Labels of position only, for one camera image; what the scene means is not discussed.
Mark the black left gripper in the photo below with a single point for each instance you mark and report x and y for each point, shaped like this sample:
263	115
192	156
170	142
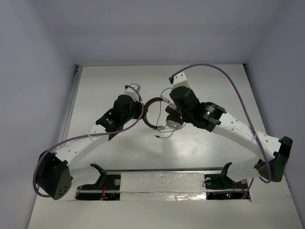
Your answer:
138	109

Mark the brown silver headphones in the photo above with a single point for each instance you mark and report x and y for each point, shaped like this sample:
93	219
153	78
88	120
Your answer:
174	119

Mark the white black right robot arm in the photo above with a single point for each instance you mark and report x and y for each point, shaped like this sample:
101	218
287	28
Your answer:
271	153

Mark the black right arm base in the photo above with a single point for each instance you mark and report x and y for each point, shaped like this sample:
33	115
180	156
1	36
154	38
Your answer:
221	187

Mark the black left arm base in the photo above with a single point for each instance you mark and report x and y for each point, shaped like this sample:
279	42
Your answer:
105	188

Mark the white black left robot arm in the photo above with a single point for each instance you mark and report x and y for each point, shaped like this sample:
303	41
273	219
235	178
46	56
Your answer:
53	175

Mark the white front cover panel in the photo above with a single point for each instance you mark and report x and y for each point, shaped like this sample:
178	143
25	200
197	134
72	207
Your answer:
270	207

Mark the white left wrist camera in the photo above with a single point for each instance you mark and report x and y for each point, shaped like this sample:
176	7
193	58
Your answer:
133	90

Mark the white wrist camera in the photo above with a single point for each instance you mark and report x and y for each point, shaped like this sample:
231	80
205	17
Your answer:
133	90
179	80

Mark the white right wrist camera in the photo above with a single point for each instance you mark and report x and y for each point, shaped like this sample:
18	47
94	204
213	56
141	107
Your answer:
179	80

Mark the aluminium rail left side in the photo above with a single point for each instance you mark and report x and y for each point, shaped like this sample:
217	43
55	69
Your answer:
71	102

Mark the aluminium rail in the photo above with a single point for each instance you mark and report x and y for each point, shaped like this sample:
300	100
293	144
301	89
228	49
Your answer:
71	102
168	169

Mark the aluminium rail front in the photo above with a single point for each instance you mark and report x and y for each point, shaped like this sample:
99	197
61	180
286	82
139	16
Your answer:
168	169

